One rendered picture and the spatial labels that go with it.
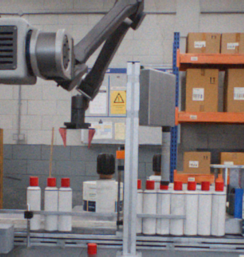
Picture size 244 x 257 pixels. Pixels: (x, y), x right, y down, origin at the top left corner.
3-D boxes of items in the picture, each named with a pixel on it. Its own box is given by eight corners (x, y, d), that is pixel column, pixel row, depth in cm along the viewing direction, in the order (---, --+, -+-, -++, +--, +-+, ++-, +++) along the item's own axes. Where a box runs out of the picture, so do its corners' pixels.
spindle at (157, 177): (167, 209, 244) (169, 153, 242) (168, 211, 235) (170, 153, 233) (150, 208, 244) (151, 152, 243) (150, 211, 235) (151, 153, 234)
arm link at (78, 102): (70, 93, 187) (84, 93, 186) (73, 95, 194) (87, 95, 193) (69, 110, 187) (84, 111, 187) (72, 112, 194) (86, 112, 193)
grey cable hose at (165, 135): (169, 185, 170) (171, 126, 169) (169, 185, 167) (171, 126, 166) (159, 184, 171) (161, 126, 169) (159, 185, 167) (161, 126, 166)
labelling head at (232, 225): (240, 228, 194) (242, 166, 192) (247, 234, 181) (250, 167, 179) (206, 227, 194) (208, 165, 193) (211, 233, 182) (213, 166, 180)
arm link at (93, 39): (129, -26, 153) (153, -8, 153) (121, 0, 166) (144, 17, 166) (41, 63, 138) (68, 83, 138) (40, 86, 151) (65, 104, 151)
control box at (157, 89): (175, 126, 173) (176, 74, 172) (149, 124, 160) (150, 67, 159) (151, 127, 179) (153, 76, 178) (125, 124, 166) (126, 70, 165)
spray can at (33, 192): (41, 229, 185) (41, 177, 184) (38, 231, 180) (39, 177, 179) (28, 228, 185) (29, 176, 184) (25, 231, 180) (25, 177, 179)
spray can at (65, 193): (72, 230, 184) (73, 177, 183) (70, 232, 179) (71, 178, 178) (59, 229, 184) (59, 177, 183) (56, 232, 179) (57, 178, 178)
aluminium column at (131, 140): (135, 253, 168) (140, 63, 165) (135, 256, 164) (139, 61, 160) (123, 253, 169) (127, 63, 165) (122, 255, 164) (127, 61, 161)
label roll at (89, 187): (77, 212, 232) (78, 183, 231) (89, 207, 252) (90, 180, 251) (116, 215, 228) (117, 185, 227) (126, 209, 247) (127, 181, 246)
